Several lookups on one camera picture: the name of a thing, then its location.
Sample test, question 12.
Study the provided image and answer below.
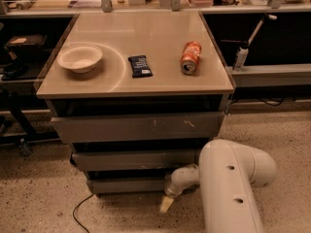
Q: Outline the dark blue snack bar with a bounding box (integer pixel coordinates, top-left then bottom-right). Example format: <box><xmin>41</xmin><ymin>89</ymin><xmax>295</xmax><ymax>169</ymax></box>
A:
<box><xmin>128</xmin><ymin>55</ymin><xmax>153</xmax><ymax>78</ymax></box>

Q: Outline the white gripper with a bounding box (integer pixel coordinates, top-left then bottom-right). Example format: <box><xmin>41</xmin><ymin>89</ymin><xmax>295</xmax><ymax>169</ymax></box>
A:
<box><xmin>159</xmin><ymin>175</ymin><xmax>183</xmax><ymax>214</ymax></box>

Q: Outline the grey top drawer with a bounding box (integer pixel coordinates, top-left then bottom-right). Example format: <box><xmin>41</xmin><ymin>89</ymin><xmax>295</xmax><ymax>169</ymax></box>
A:
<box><xmin>52</xmin><ymin>112</ymin><xmax>225</xmax><ymax>143</ymax></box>

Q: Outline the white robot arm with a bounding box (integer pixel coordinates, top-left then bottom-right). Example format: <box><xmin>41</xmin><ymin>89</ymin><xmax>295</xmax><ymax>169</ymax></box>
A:
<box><xmin>159</xmin><ymin>139</ymin><xmax>277</xmax><ymax>233</ymax></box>

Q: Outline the white bowl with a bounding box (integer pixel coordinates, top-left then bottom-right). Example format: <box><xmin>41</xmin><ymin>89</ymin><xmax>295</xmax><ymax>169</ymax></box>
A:
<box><xmin>56</xmin><ymin>45</ymin><xmax>103</xmax><ymax>74</ymax></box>

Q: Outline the grey drawer cabinet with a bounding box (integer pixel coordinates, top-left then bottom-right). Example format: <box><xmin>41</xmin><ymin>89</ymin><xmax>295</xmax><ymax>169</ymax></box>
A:
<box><xmin>36</xmin><ymin>10</ymin><xmax>235</xmax><ymax>198</ymax></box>

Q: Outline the orange soda can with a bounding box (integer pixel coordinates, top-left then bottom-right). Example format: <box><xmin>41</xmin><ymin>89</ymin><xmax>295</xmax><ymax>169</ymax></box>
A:
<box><xmin>180</xmin><ymin>41</ymin><xmax>201</xmax><ymax>75</ymax></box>

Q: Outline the grey drawer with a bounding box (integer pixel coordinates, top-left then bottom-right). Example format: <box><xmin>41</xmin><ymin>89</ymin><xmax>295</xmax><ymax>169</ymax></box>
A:
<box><xmin>52</xmin><ymin>112</ymin><xmax>225</xmax><ymax>143</ymax></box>
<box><xmin>72</xmin><ymin>149</ymin><xmax>199</xmax><ymax>171</ymax></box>
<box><xmin>86</xmin><ymin>178</ymin><xmax>164</xmax><ymax>194</ymax></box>

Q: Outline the grey bottom drawer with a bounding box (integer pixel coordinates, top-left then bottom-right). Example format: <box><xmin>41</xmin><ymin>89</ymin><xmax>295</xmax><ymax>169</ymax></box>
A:
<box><xmin>86</xmin><ymin>178</ymin><xmax>164</xmax><ymax>194</ymax></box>

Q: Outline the black floor cable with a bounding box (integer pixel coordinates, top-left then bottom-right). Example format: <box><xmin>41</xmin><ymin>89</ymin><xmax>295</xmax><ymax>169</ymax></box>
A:
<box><xmin>71</xmin><ymin>192</ymin><xmax>97</xmax><ymax>233</ymax></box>

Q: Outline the grey middle drawer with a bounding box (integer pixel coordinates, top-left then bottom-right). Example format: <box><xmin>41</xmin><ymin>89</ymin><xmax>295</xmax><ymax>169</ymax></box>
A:
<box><xmin>72</xmin><ymin>149</ymin><xmax>199</xmax><ymax>171</ymax></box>

